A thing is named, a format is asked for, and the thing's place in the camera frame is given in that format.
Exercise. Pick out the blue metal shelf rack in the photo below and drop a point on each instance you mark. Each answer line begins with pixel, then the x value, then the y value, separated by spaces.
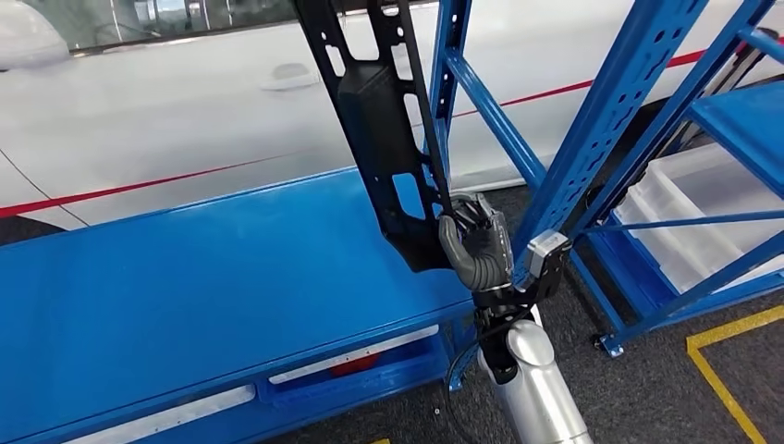
pixel 747 122
pixel 184 306

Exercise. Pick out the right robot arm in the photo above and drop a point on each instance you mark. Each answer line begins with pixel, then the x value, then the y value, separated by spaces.
pixel 539 398

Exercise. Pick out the black plastic frame part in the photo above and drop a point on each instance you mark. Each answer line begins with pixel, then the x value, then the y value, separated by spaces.
pixel 373 122

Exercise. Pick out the small red object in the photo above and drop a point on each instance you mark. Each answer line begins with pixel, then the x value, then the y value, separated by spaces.
pixel 355 366

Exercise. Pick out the blue plastic bin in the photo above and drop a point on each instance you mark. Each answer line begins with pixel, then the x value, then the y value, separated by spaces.
pixel 367 386
pixel 618 276

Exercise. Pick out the white car side mirror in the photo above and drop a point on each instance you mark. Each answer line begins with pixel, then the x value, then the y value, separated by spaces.
pixel 30 37

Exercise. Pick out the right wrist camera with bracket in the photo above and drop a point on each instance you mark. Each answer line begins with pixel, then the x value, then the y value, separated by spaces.
pixel 547 251

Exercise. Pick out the chrome barrier stanchion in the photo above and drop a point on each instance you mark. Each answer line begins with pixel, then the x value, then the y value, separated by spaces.
pixel 738 73

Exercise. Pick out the white car red stripe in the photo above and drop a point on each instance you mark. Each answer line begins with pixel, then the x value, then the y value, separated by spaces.
pixel 153 122

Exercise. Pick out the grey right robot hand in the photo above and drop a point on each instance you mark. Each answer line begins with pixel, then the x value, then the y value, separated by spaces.
pixel 484 251

